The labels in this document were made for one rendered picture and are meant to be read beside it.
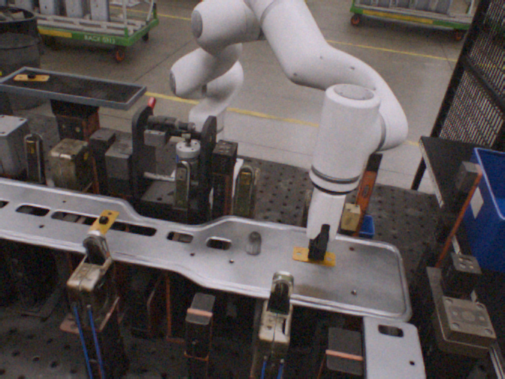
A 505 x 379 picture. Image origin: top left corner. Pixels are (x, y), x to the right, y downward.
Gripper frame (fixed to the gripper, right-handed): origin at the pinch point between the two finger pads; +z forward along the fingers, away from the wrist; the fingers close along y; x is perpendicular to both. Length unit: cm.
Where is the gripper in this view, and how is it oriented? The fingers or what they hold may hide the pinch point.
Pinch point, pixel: (317, 246)
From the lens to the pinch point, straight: 83.6
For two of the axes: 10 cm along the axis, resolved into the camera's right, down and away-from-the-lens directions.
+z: -0.9, 8.2, 5.7
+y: -1.6, 5.5, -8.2
